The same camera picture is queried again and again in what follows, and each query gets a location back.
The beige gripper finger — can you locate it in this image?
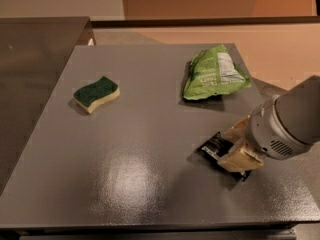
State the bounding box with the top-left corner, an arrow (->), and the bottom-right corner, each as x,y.
222,115 -> 250,142
218,140 -> 264,172

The black rxbar chocolate wrapper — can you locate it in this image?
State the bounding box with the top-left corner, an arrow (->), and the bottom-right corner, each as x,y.
196,131 -> 252,181

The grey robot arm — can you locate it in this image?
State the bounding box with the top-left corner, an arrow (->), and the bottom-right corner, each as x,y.
218,75 -> 320,172

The green and yellow sponge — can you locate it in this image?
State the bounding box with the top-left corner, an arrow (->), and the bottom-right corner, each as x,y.
73,76 -> 120,114

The green chip bag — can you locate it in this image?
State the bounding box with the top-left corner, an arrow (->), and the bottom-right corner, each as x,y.
183,45 -> 251,101

